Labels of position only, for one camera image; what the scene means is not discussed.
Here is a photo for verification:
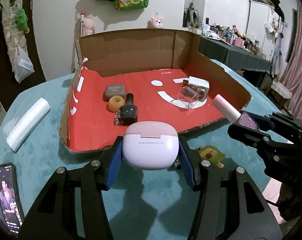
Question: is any purple nail polish pink cap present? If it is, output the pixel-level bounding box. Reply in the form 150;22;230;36
212;94;259;131

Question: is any lilac earbuds case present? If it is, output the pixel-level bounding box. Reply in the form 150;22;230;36
122;121;179;170

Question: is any black star nail polish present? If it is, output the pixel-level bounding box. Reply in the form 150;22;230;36
118;93;137;126

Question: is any amber round sponge holder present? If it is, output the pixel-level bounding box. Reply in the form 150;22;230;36
108;96;126;113

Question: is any clear plastic cup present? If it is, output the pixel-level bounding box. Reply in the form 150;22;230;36
177;86;199;109

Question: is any grey eye shadow case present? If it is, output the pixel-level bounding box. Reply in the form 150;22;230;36
103;83;126;101

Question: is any white charger adapter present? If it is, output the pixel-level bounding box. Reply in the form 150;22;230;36
184;76;210;89

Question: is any teal table cloth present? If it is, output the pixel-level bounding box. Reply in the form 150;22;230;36
0;75;280;239

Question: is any white plastic bag roll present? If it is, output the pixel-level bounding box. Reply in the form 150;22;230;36
6;98;50;152

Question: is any dark cluttered side table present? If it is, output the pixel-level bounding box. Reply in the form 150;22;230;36
198;35;271;74

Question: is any smartphone with lit screen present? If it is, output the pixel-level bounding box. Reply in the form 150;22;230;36
0;163;25;237

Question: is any white wardrobe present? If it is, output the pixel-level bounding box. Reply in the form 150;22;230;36
246;0;285;61

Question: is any red cardboard tray box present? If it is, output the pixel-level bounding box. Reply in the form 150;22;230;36
59;29;251;153

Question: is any clear hanging plastic bag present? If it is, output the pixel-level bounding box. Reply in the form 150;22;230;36
13;45;35;83

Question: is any pink plush toy left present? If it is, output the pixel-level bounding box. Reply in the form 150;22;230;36
81;14;95;37

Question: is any pink plush toy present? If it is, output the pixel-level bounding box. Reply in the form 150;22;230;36
148;17;163;29
81;14;95;37

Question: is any pink plush toy right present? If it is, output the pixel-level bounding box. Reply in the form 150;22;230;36
148;17;163;29

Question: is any green plush on door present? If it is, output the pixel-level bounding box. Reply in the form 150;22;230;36
15;9;30;34

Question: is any green plush keychain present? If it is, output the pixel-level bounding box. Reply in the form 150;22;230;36
197;145;226;168

